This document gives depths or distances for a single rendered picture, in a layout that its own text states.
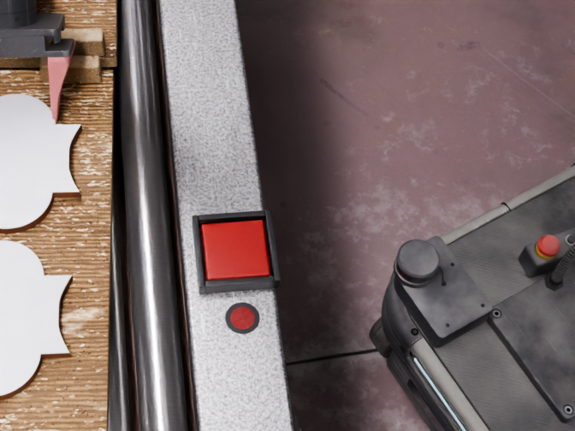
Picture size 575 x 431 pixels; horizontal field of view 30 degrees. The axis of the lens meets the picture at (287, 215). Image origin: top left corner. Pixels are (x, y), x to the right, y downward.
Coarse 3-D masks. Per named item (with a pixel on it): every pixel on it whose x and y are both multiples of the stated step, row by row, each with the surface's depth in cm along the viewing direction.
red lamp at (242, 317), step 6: (234, 312) 99; (240, 312) 99; (246, 312) 99; (252, 312) 99; (234, 318) 99; (240, 318) 99; (246, 318) 99; (252, 318) 99; (234, 324) 98; (240, 324) 98; (246, 324) 99
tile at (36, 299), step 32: (0, 256) 96; (32, 256) 96; (0, 288) 95; (32, 288) 95; (64, 288) 95; (0, 320) 93; (32, 320) 93; (0, 352) 92; (32, 352) 92; (64, 352) 92; (0, 384) 90
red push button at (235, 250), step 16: (208, 224) 102; (224, 224) 102; (240, 224) 102; (256, 224) 102; (208, 240) 101; (224, 240) 101; (240, 240) 101; (256, 240) 101; (208, 256) 100; (224, 256) 100; (240, 256) 100; (256, 256) 101; (208, 272) 99; (224, 272) 99; (240, 272) 100; (256, 272) 100
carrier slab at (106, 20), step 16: (48, 0) 112; (64, 0) 113; (80, 0) 113; (96, 0) 113; (112, 0) 113; (80, 16) 112; (96, 16) 112; (112, 16) 112; (112, 32) 111; (112, 48) 110; (0, 64) 109; (16, 64) 109; (32, 64) 109; (112, 64) 110
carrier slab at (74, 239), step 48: (0, 96) 106; (48, 96) 106; (96, 96) 107; (96, 144) 104; (96, 192) 102; (48, 240) 99; (96, 240) 99; (96, 288) 97; (96, 336) 94; (48, 384) 92; (96, 384) 92
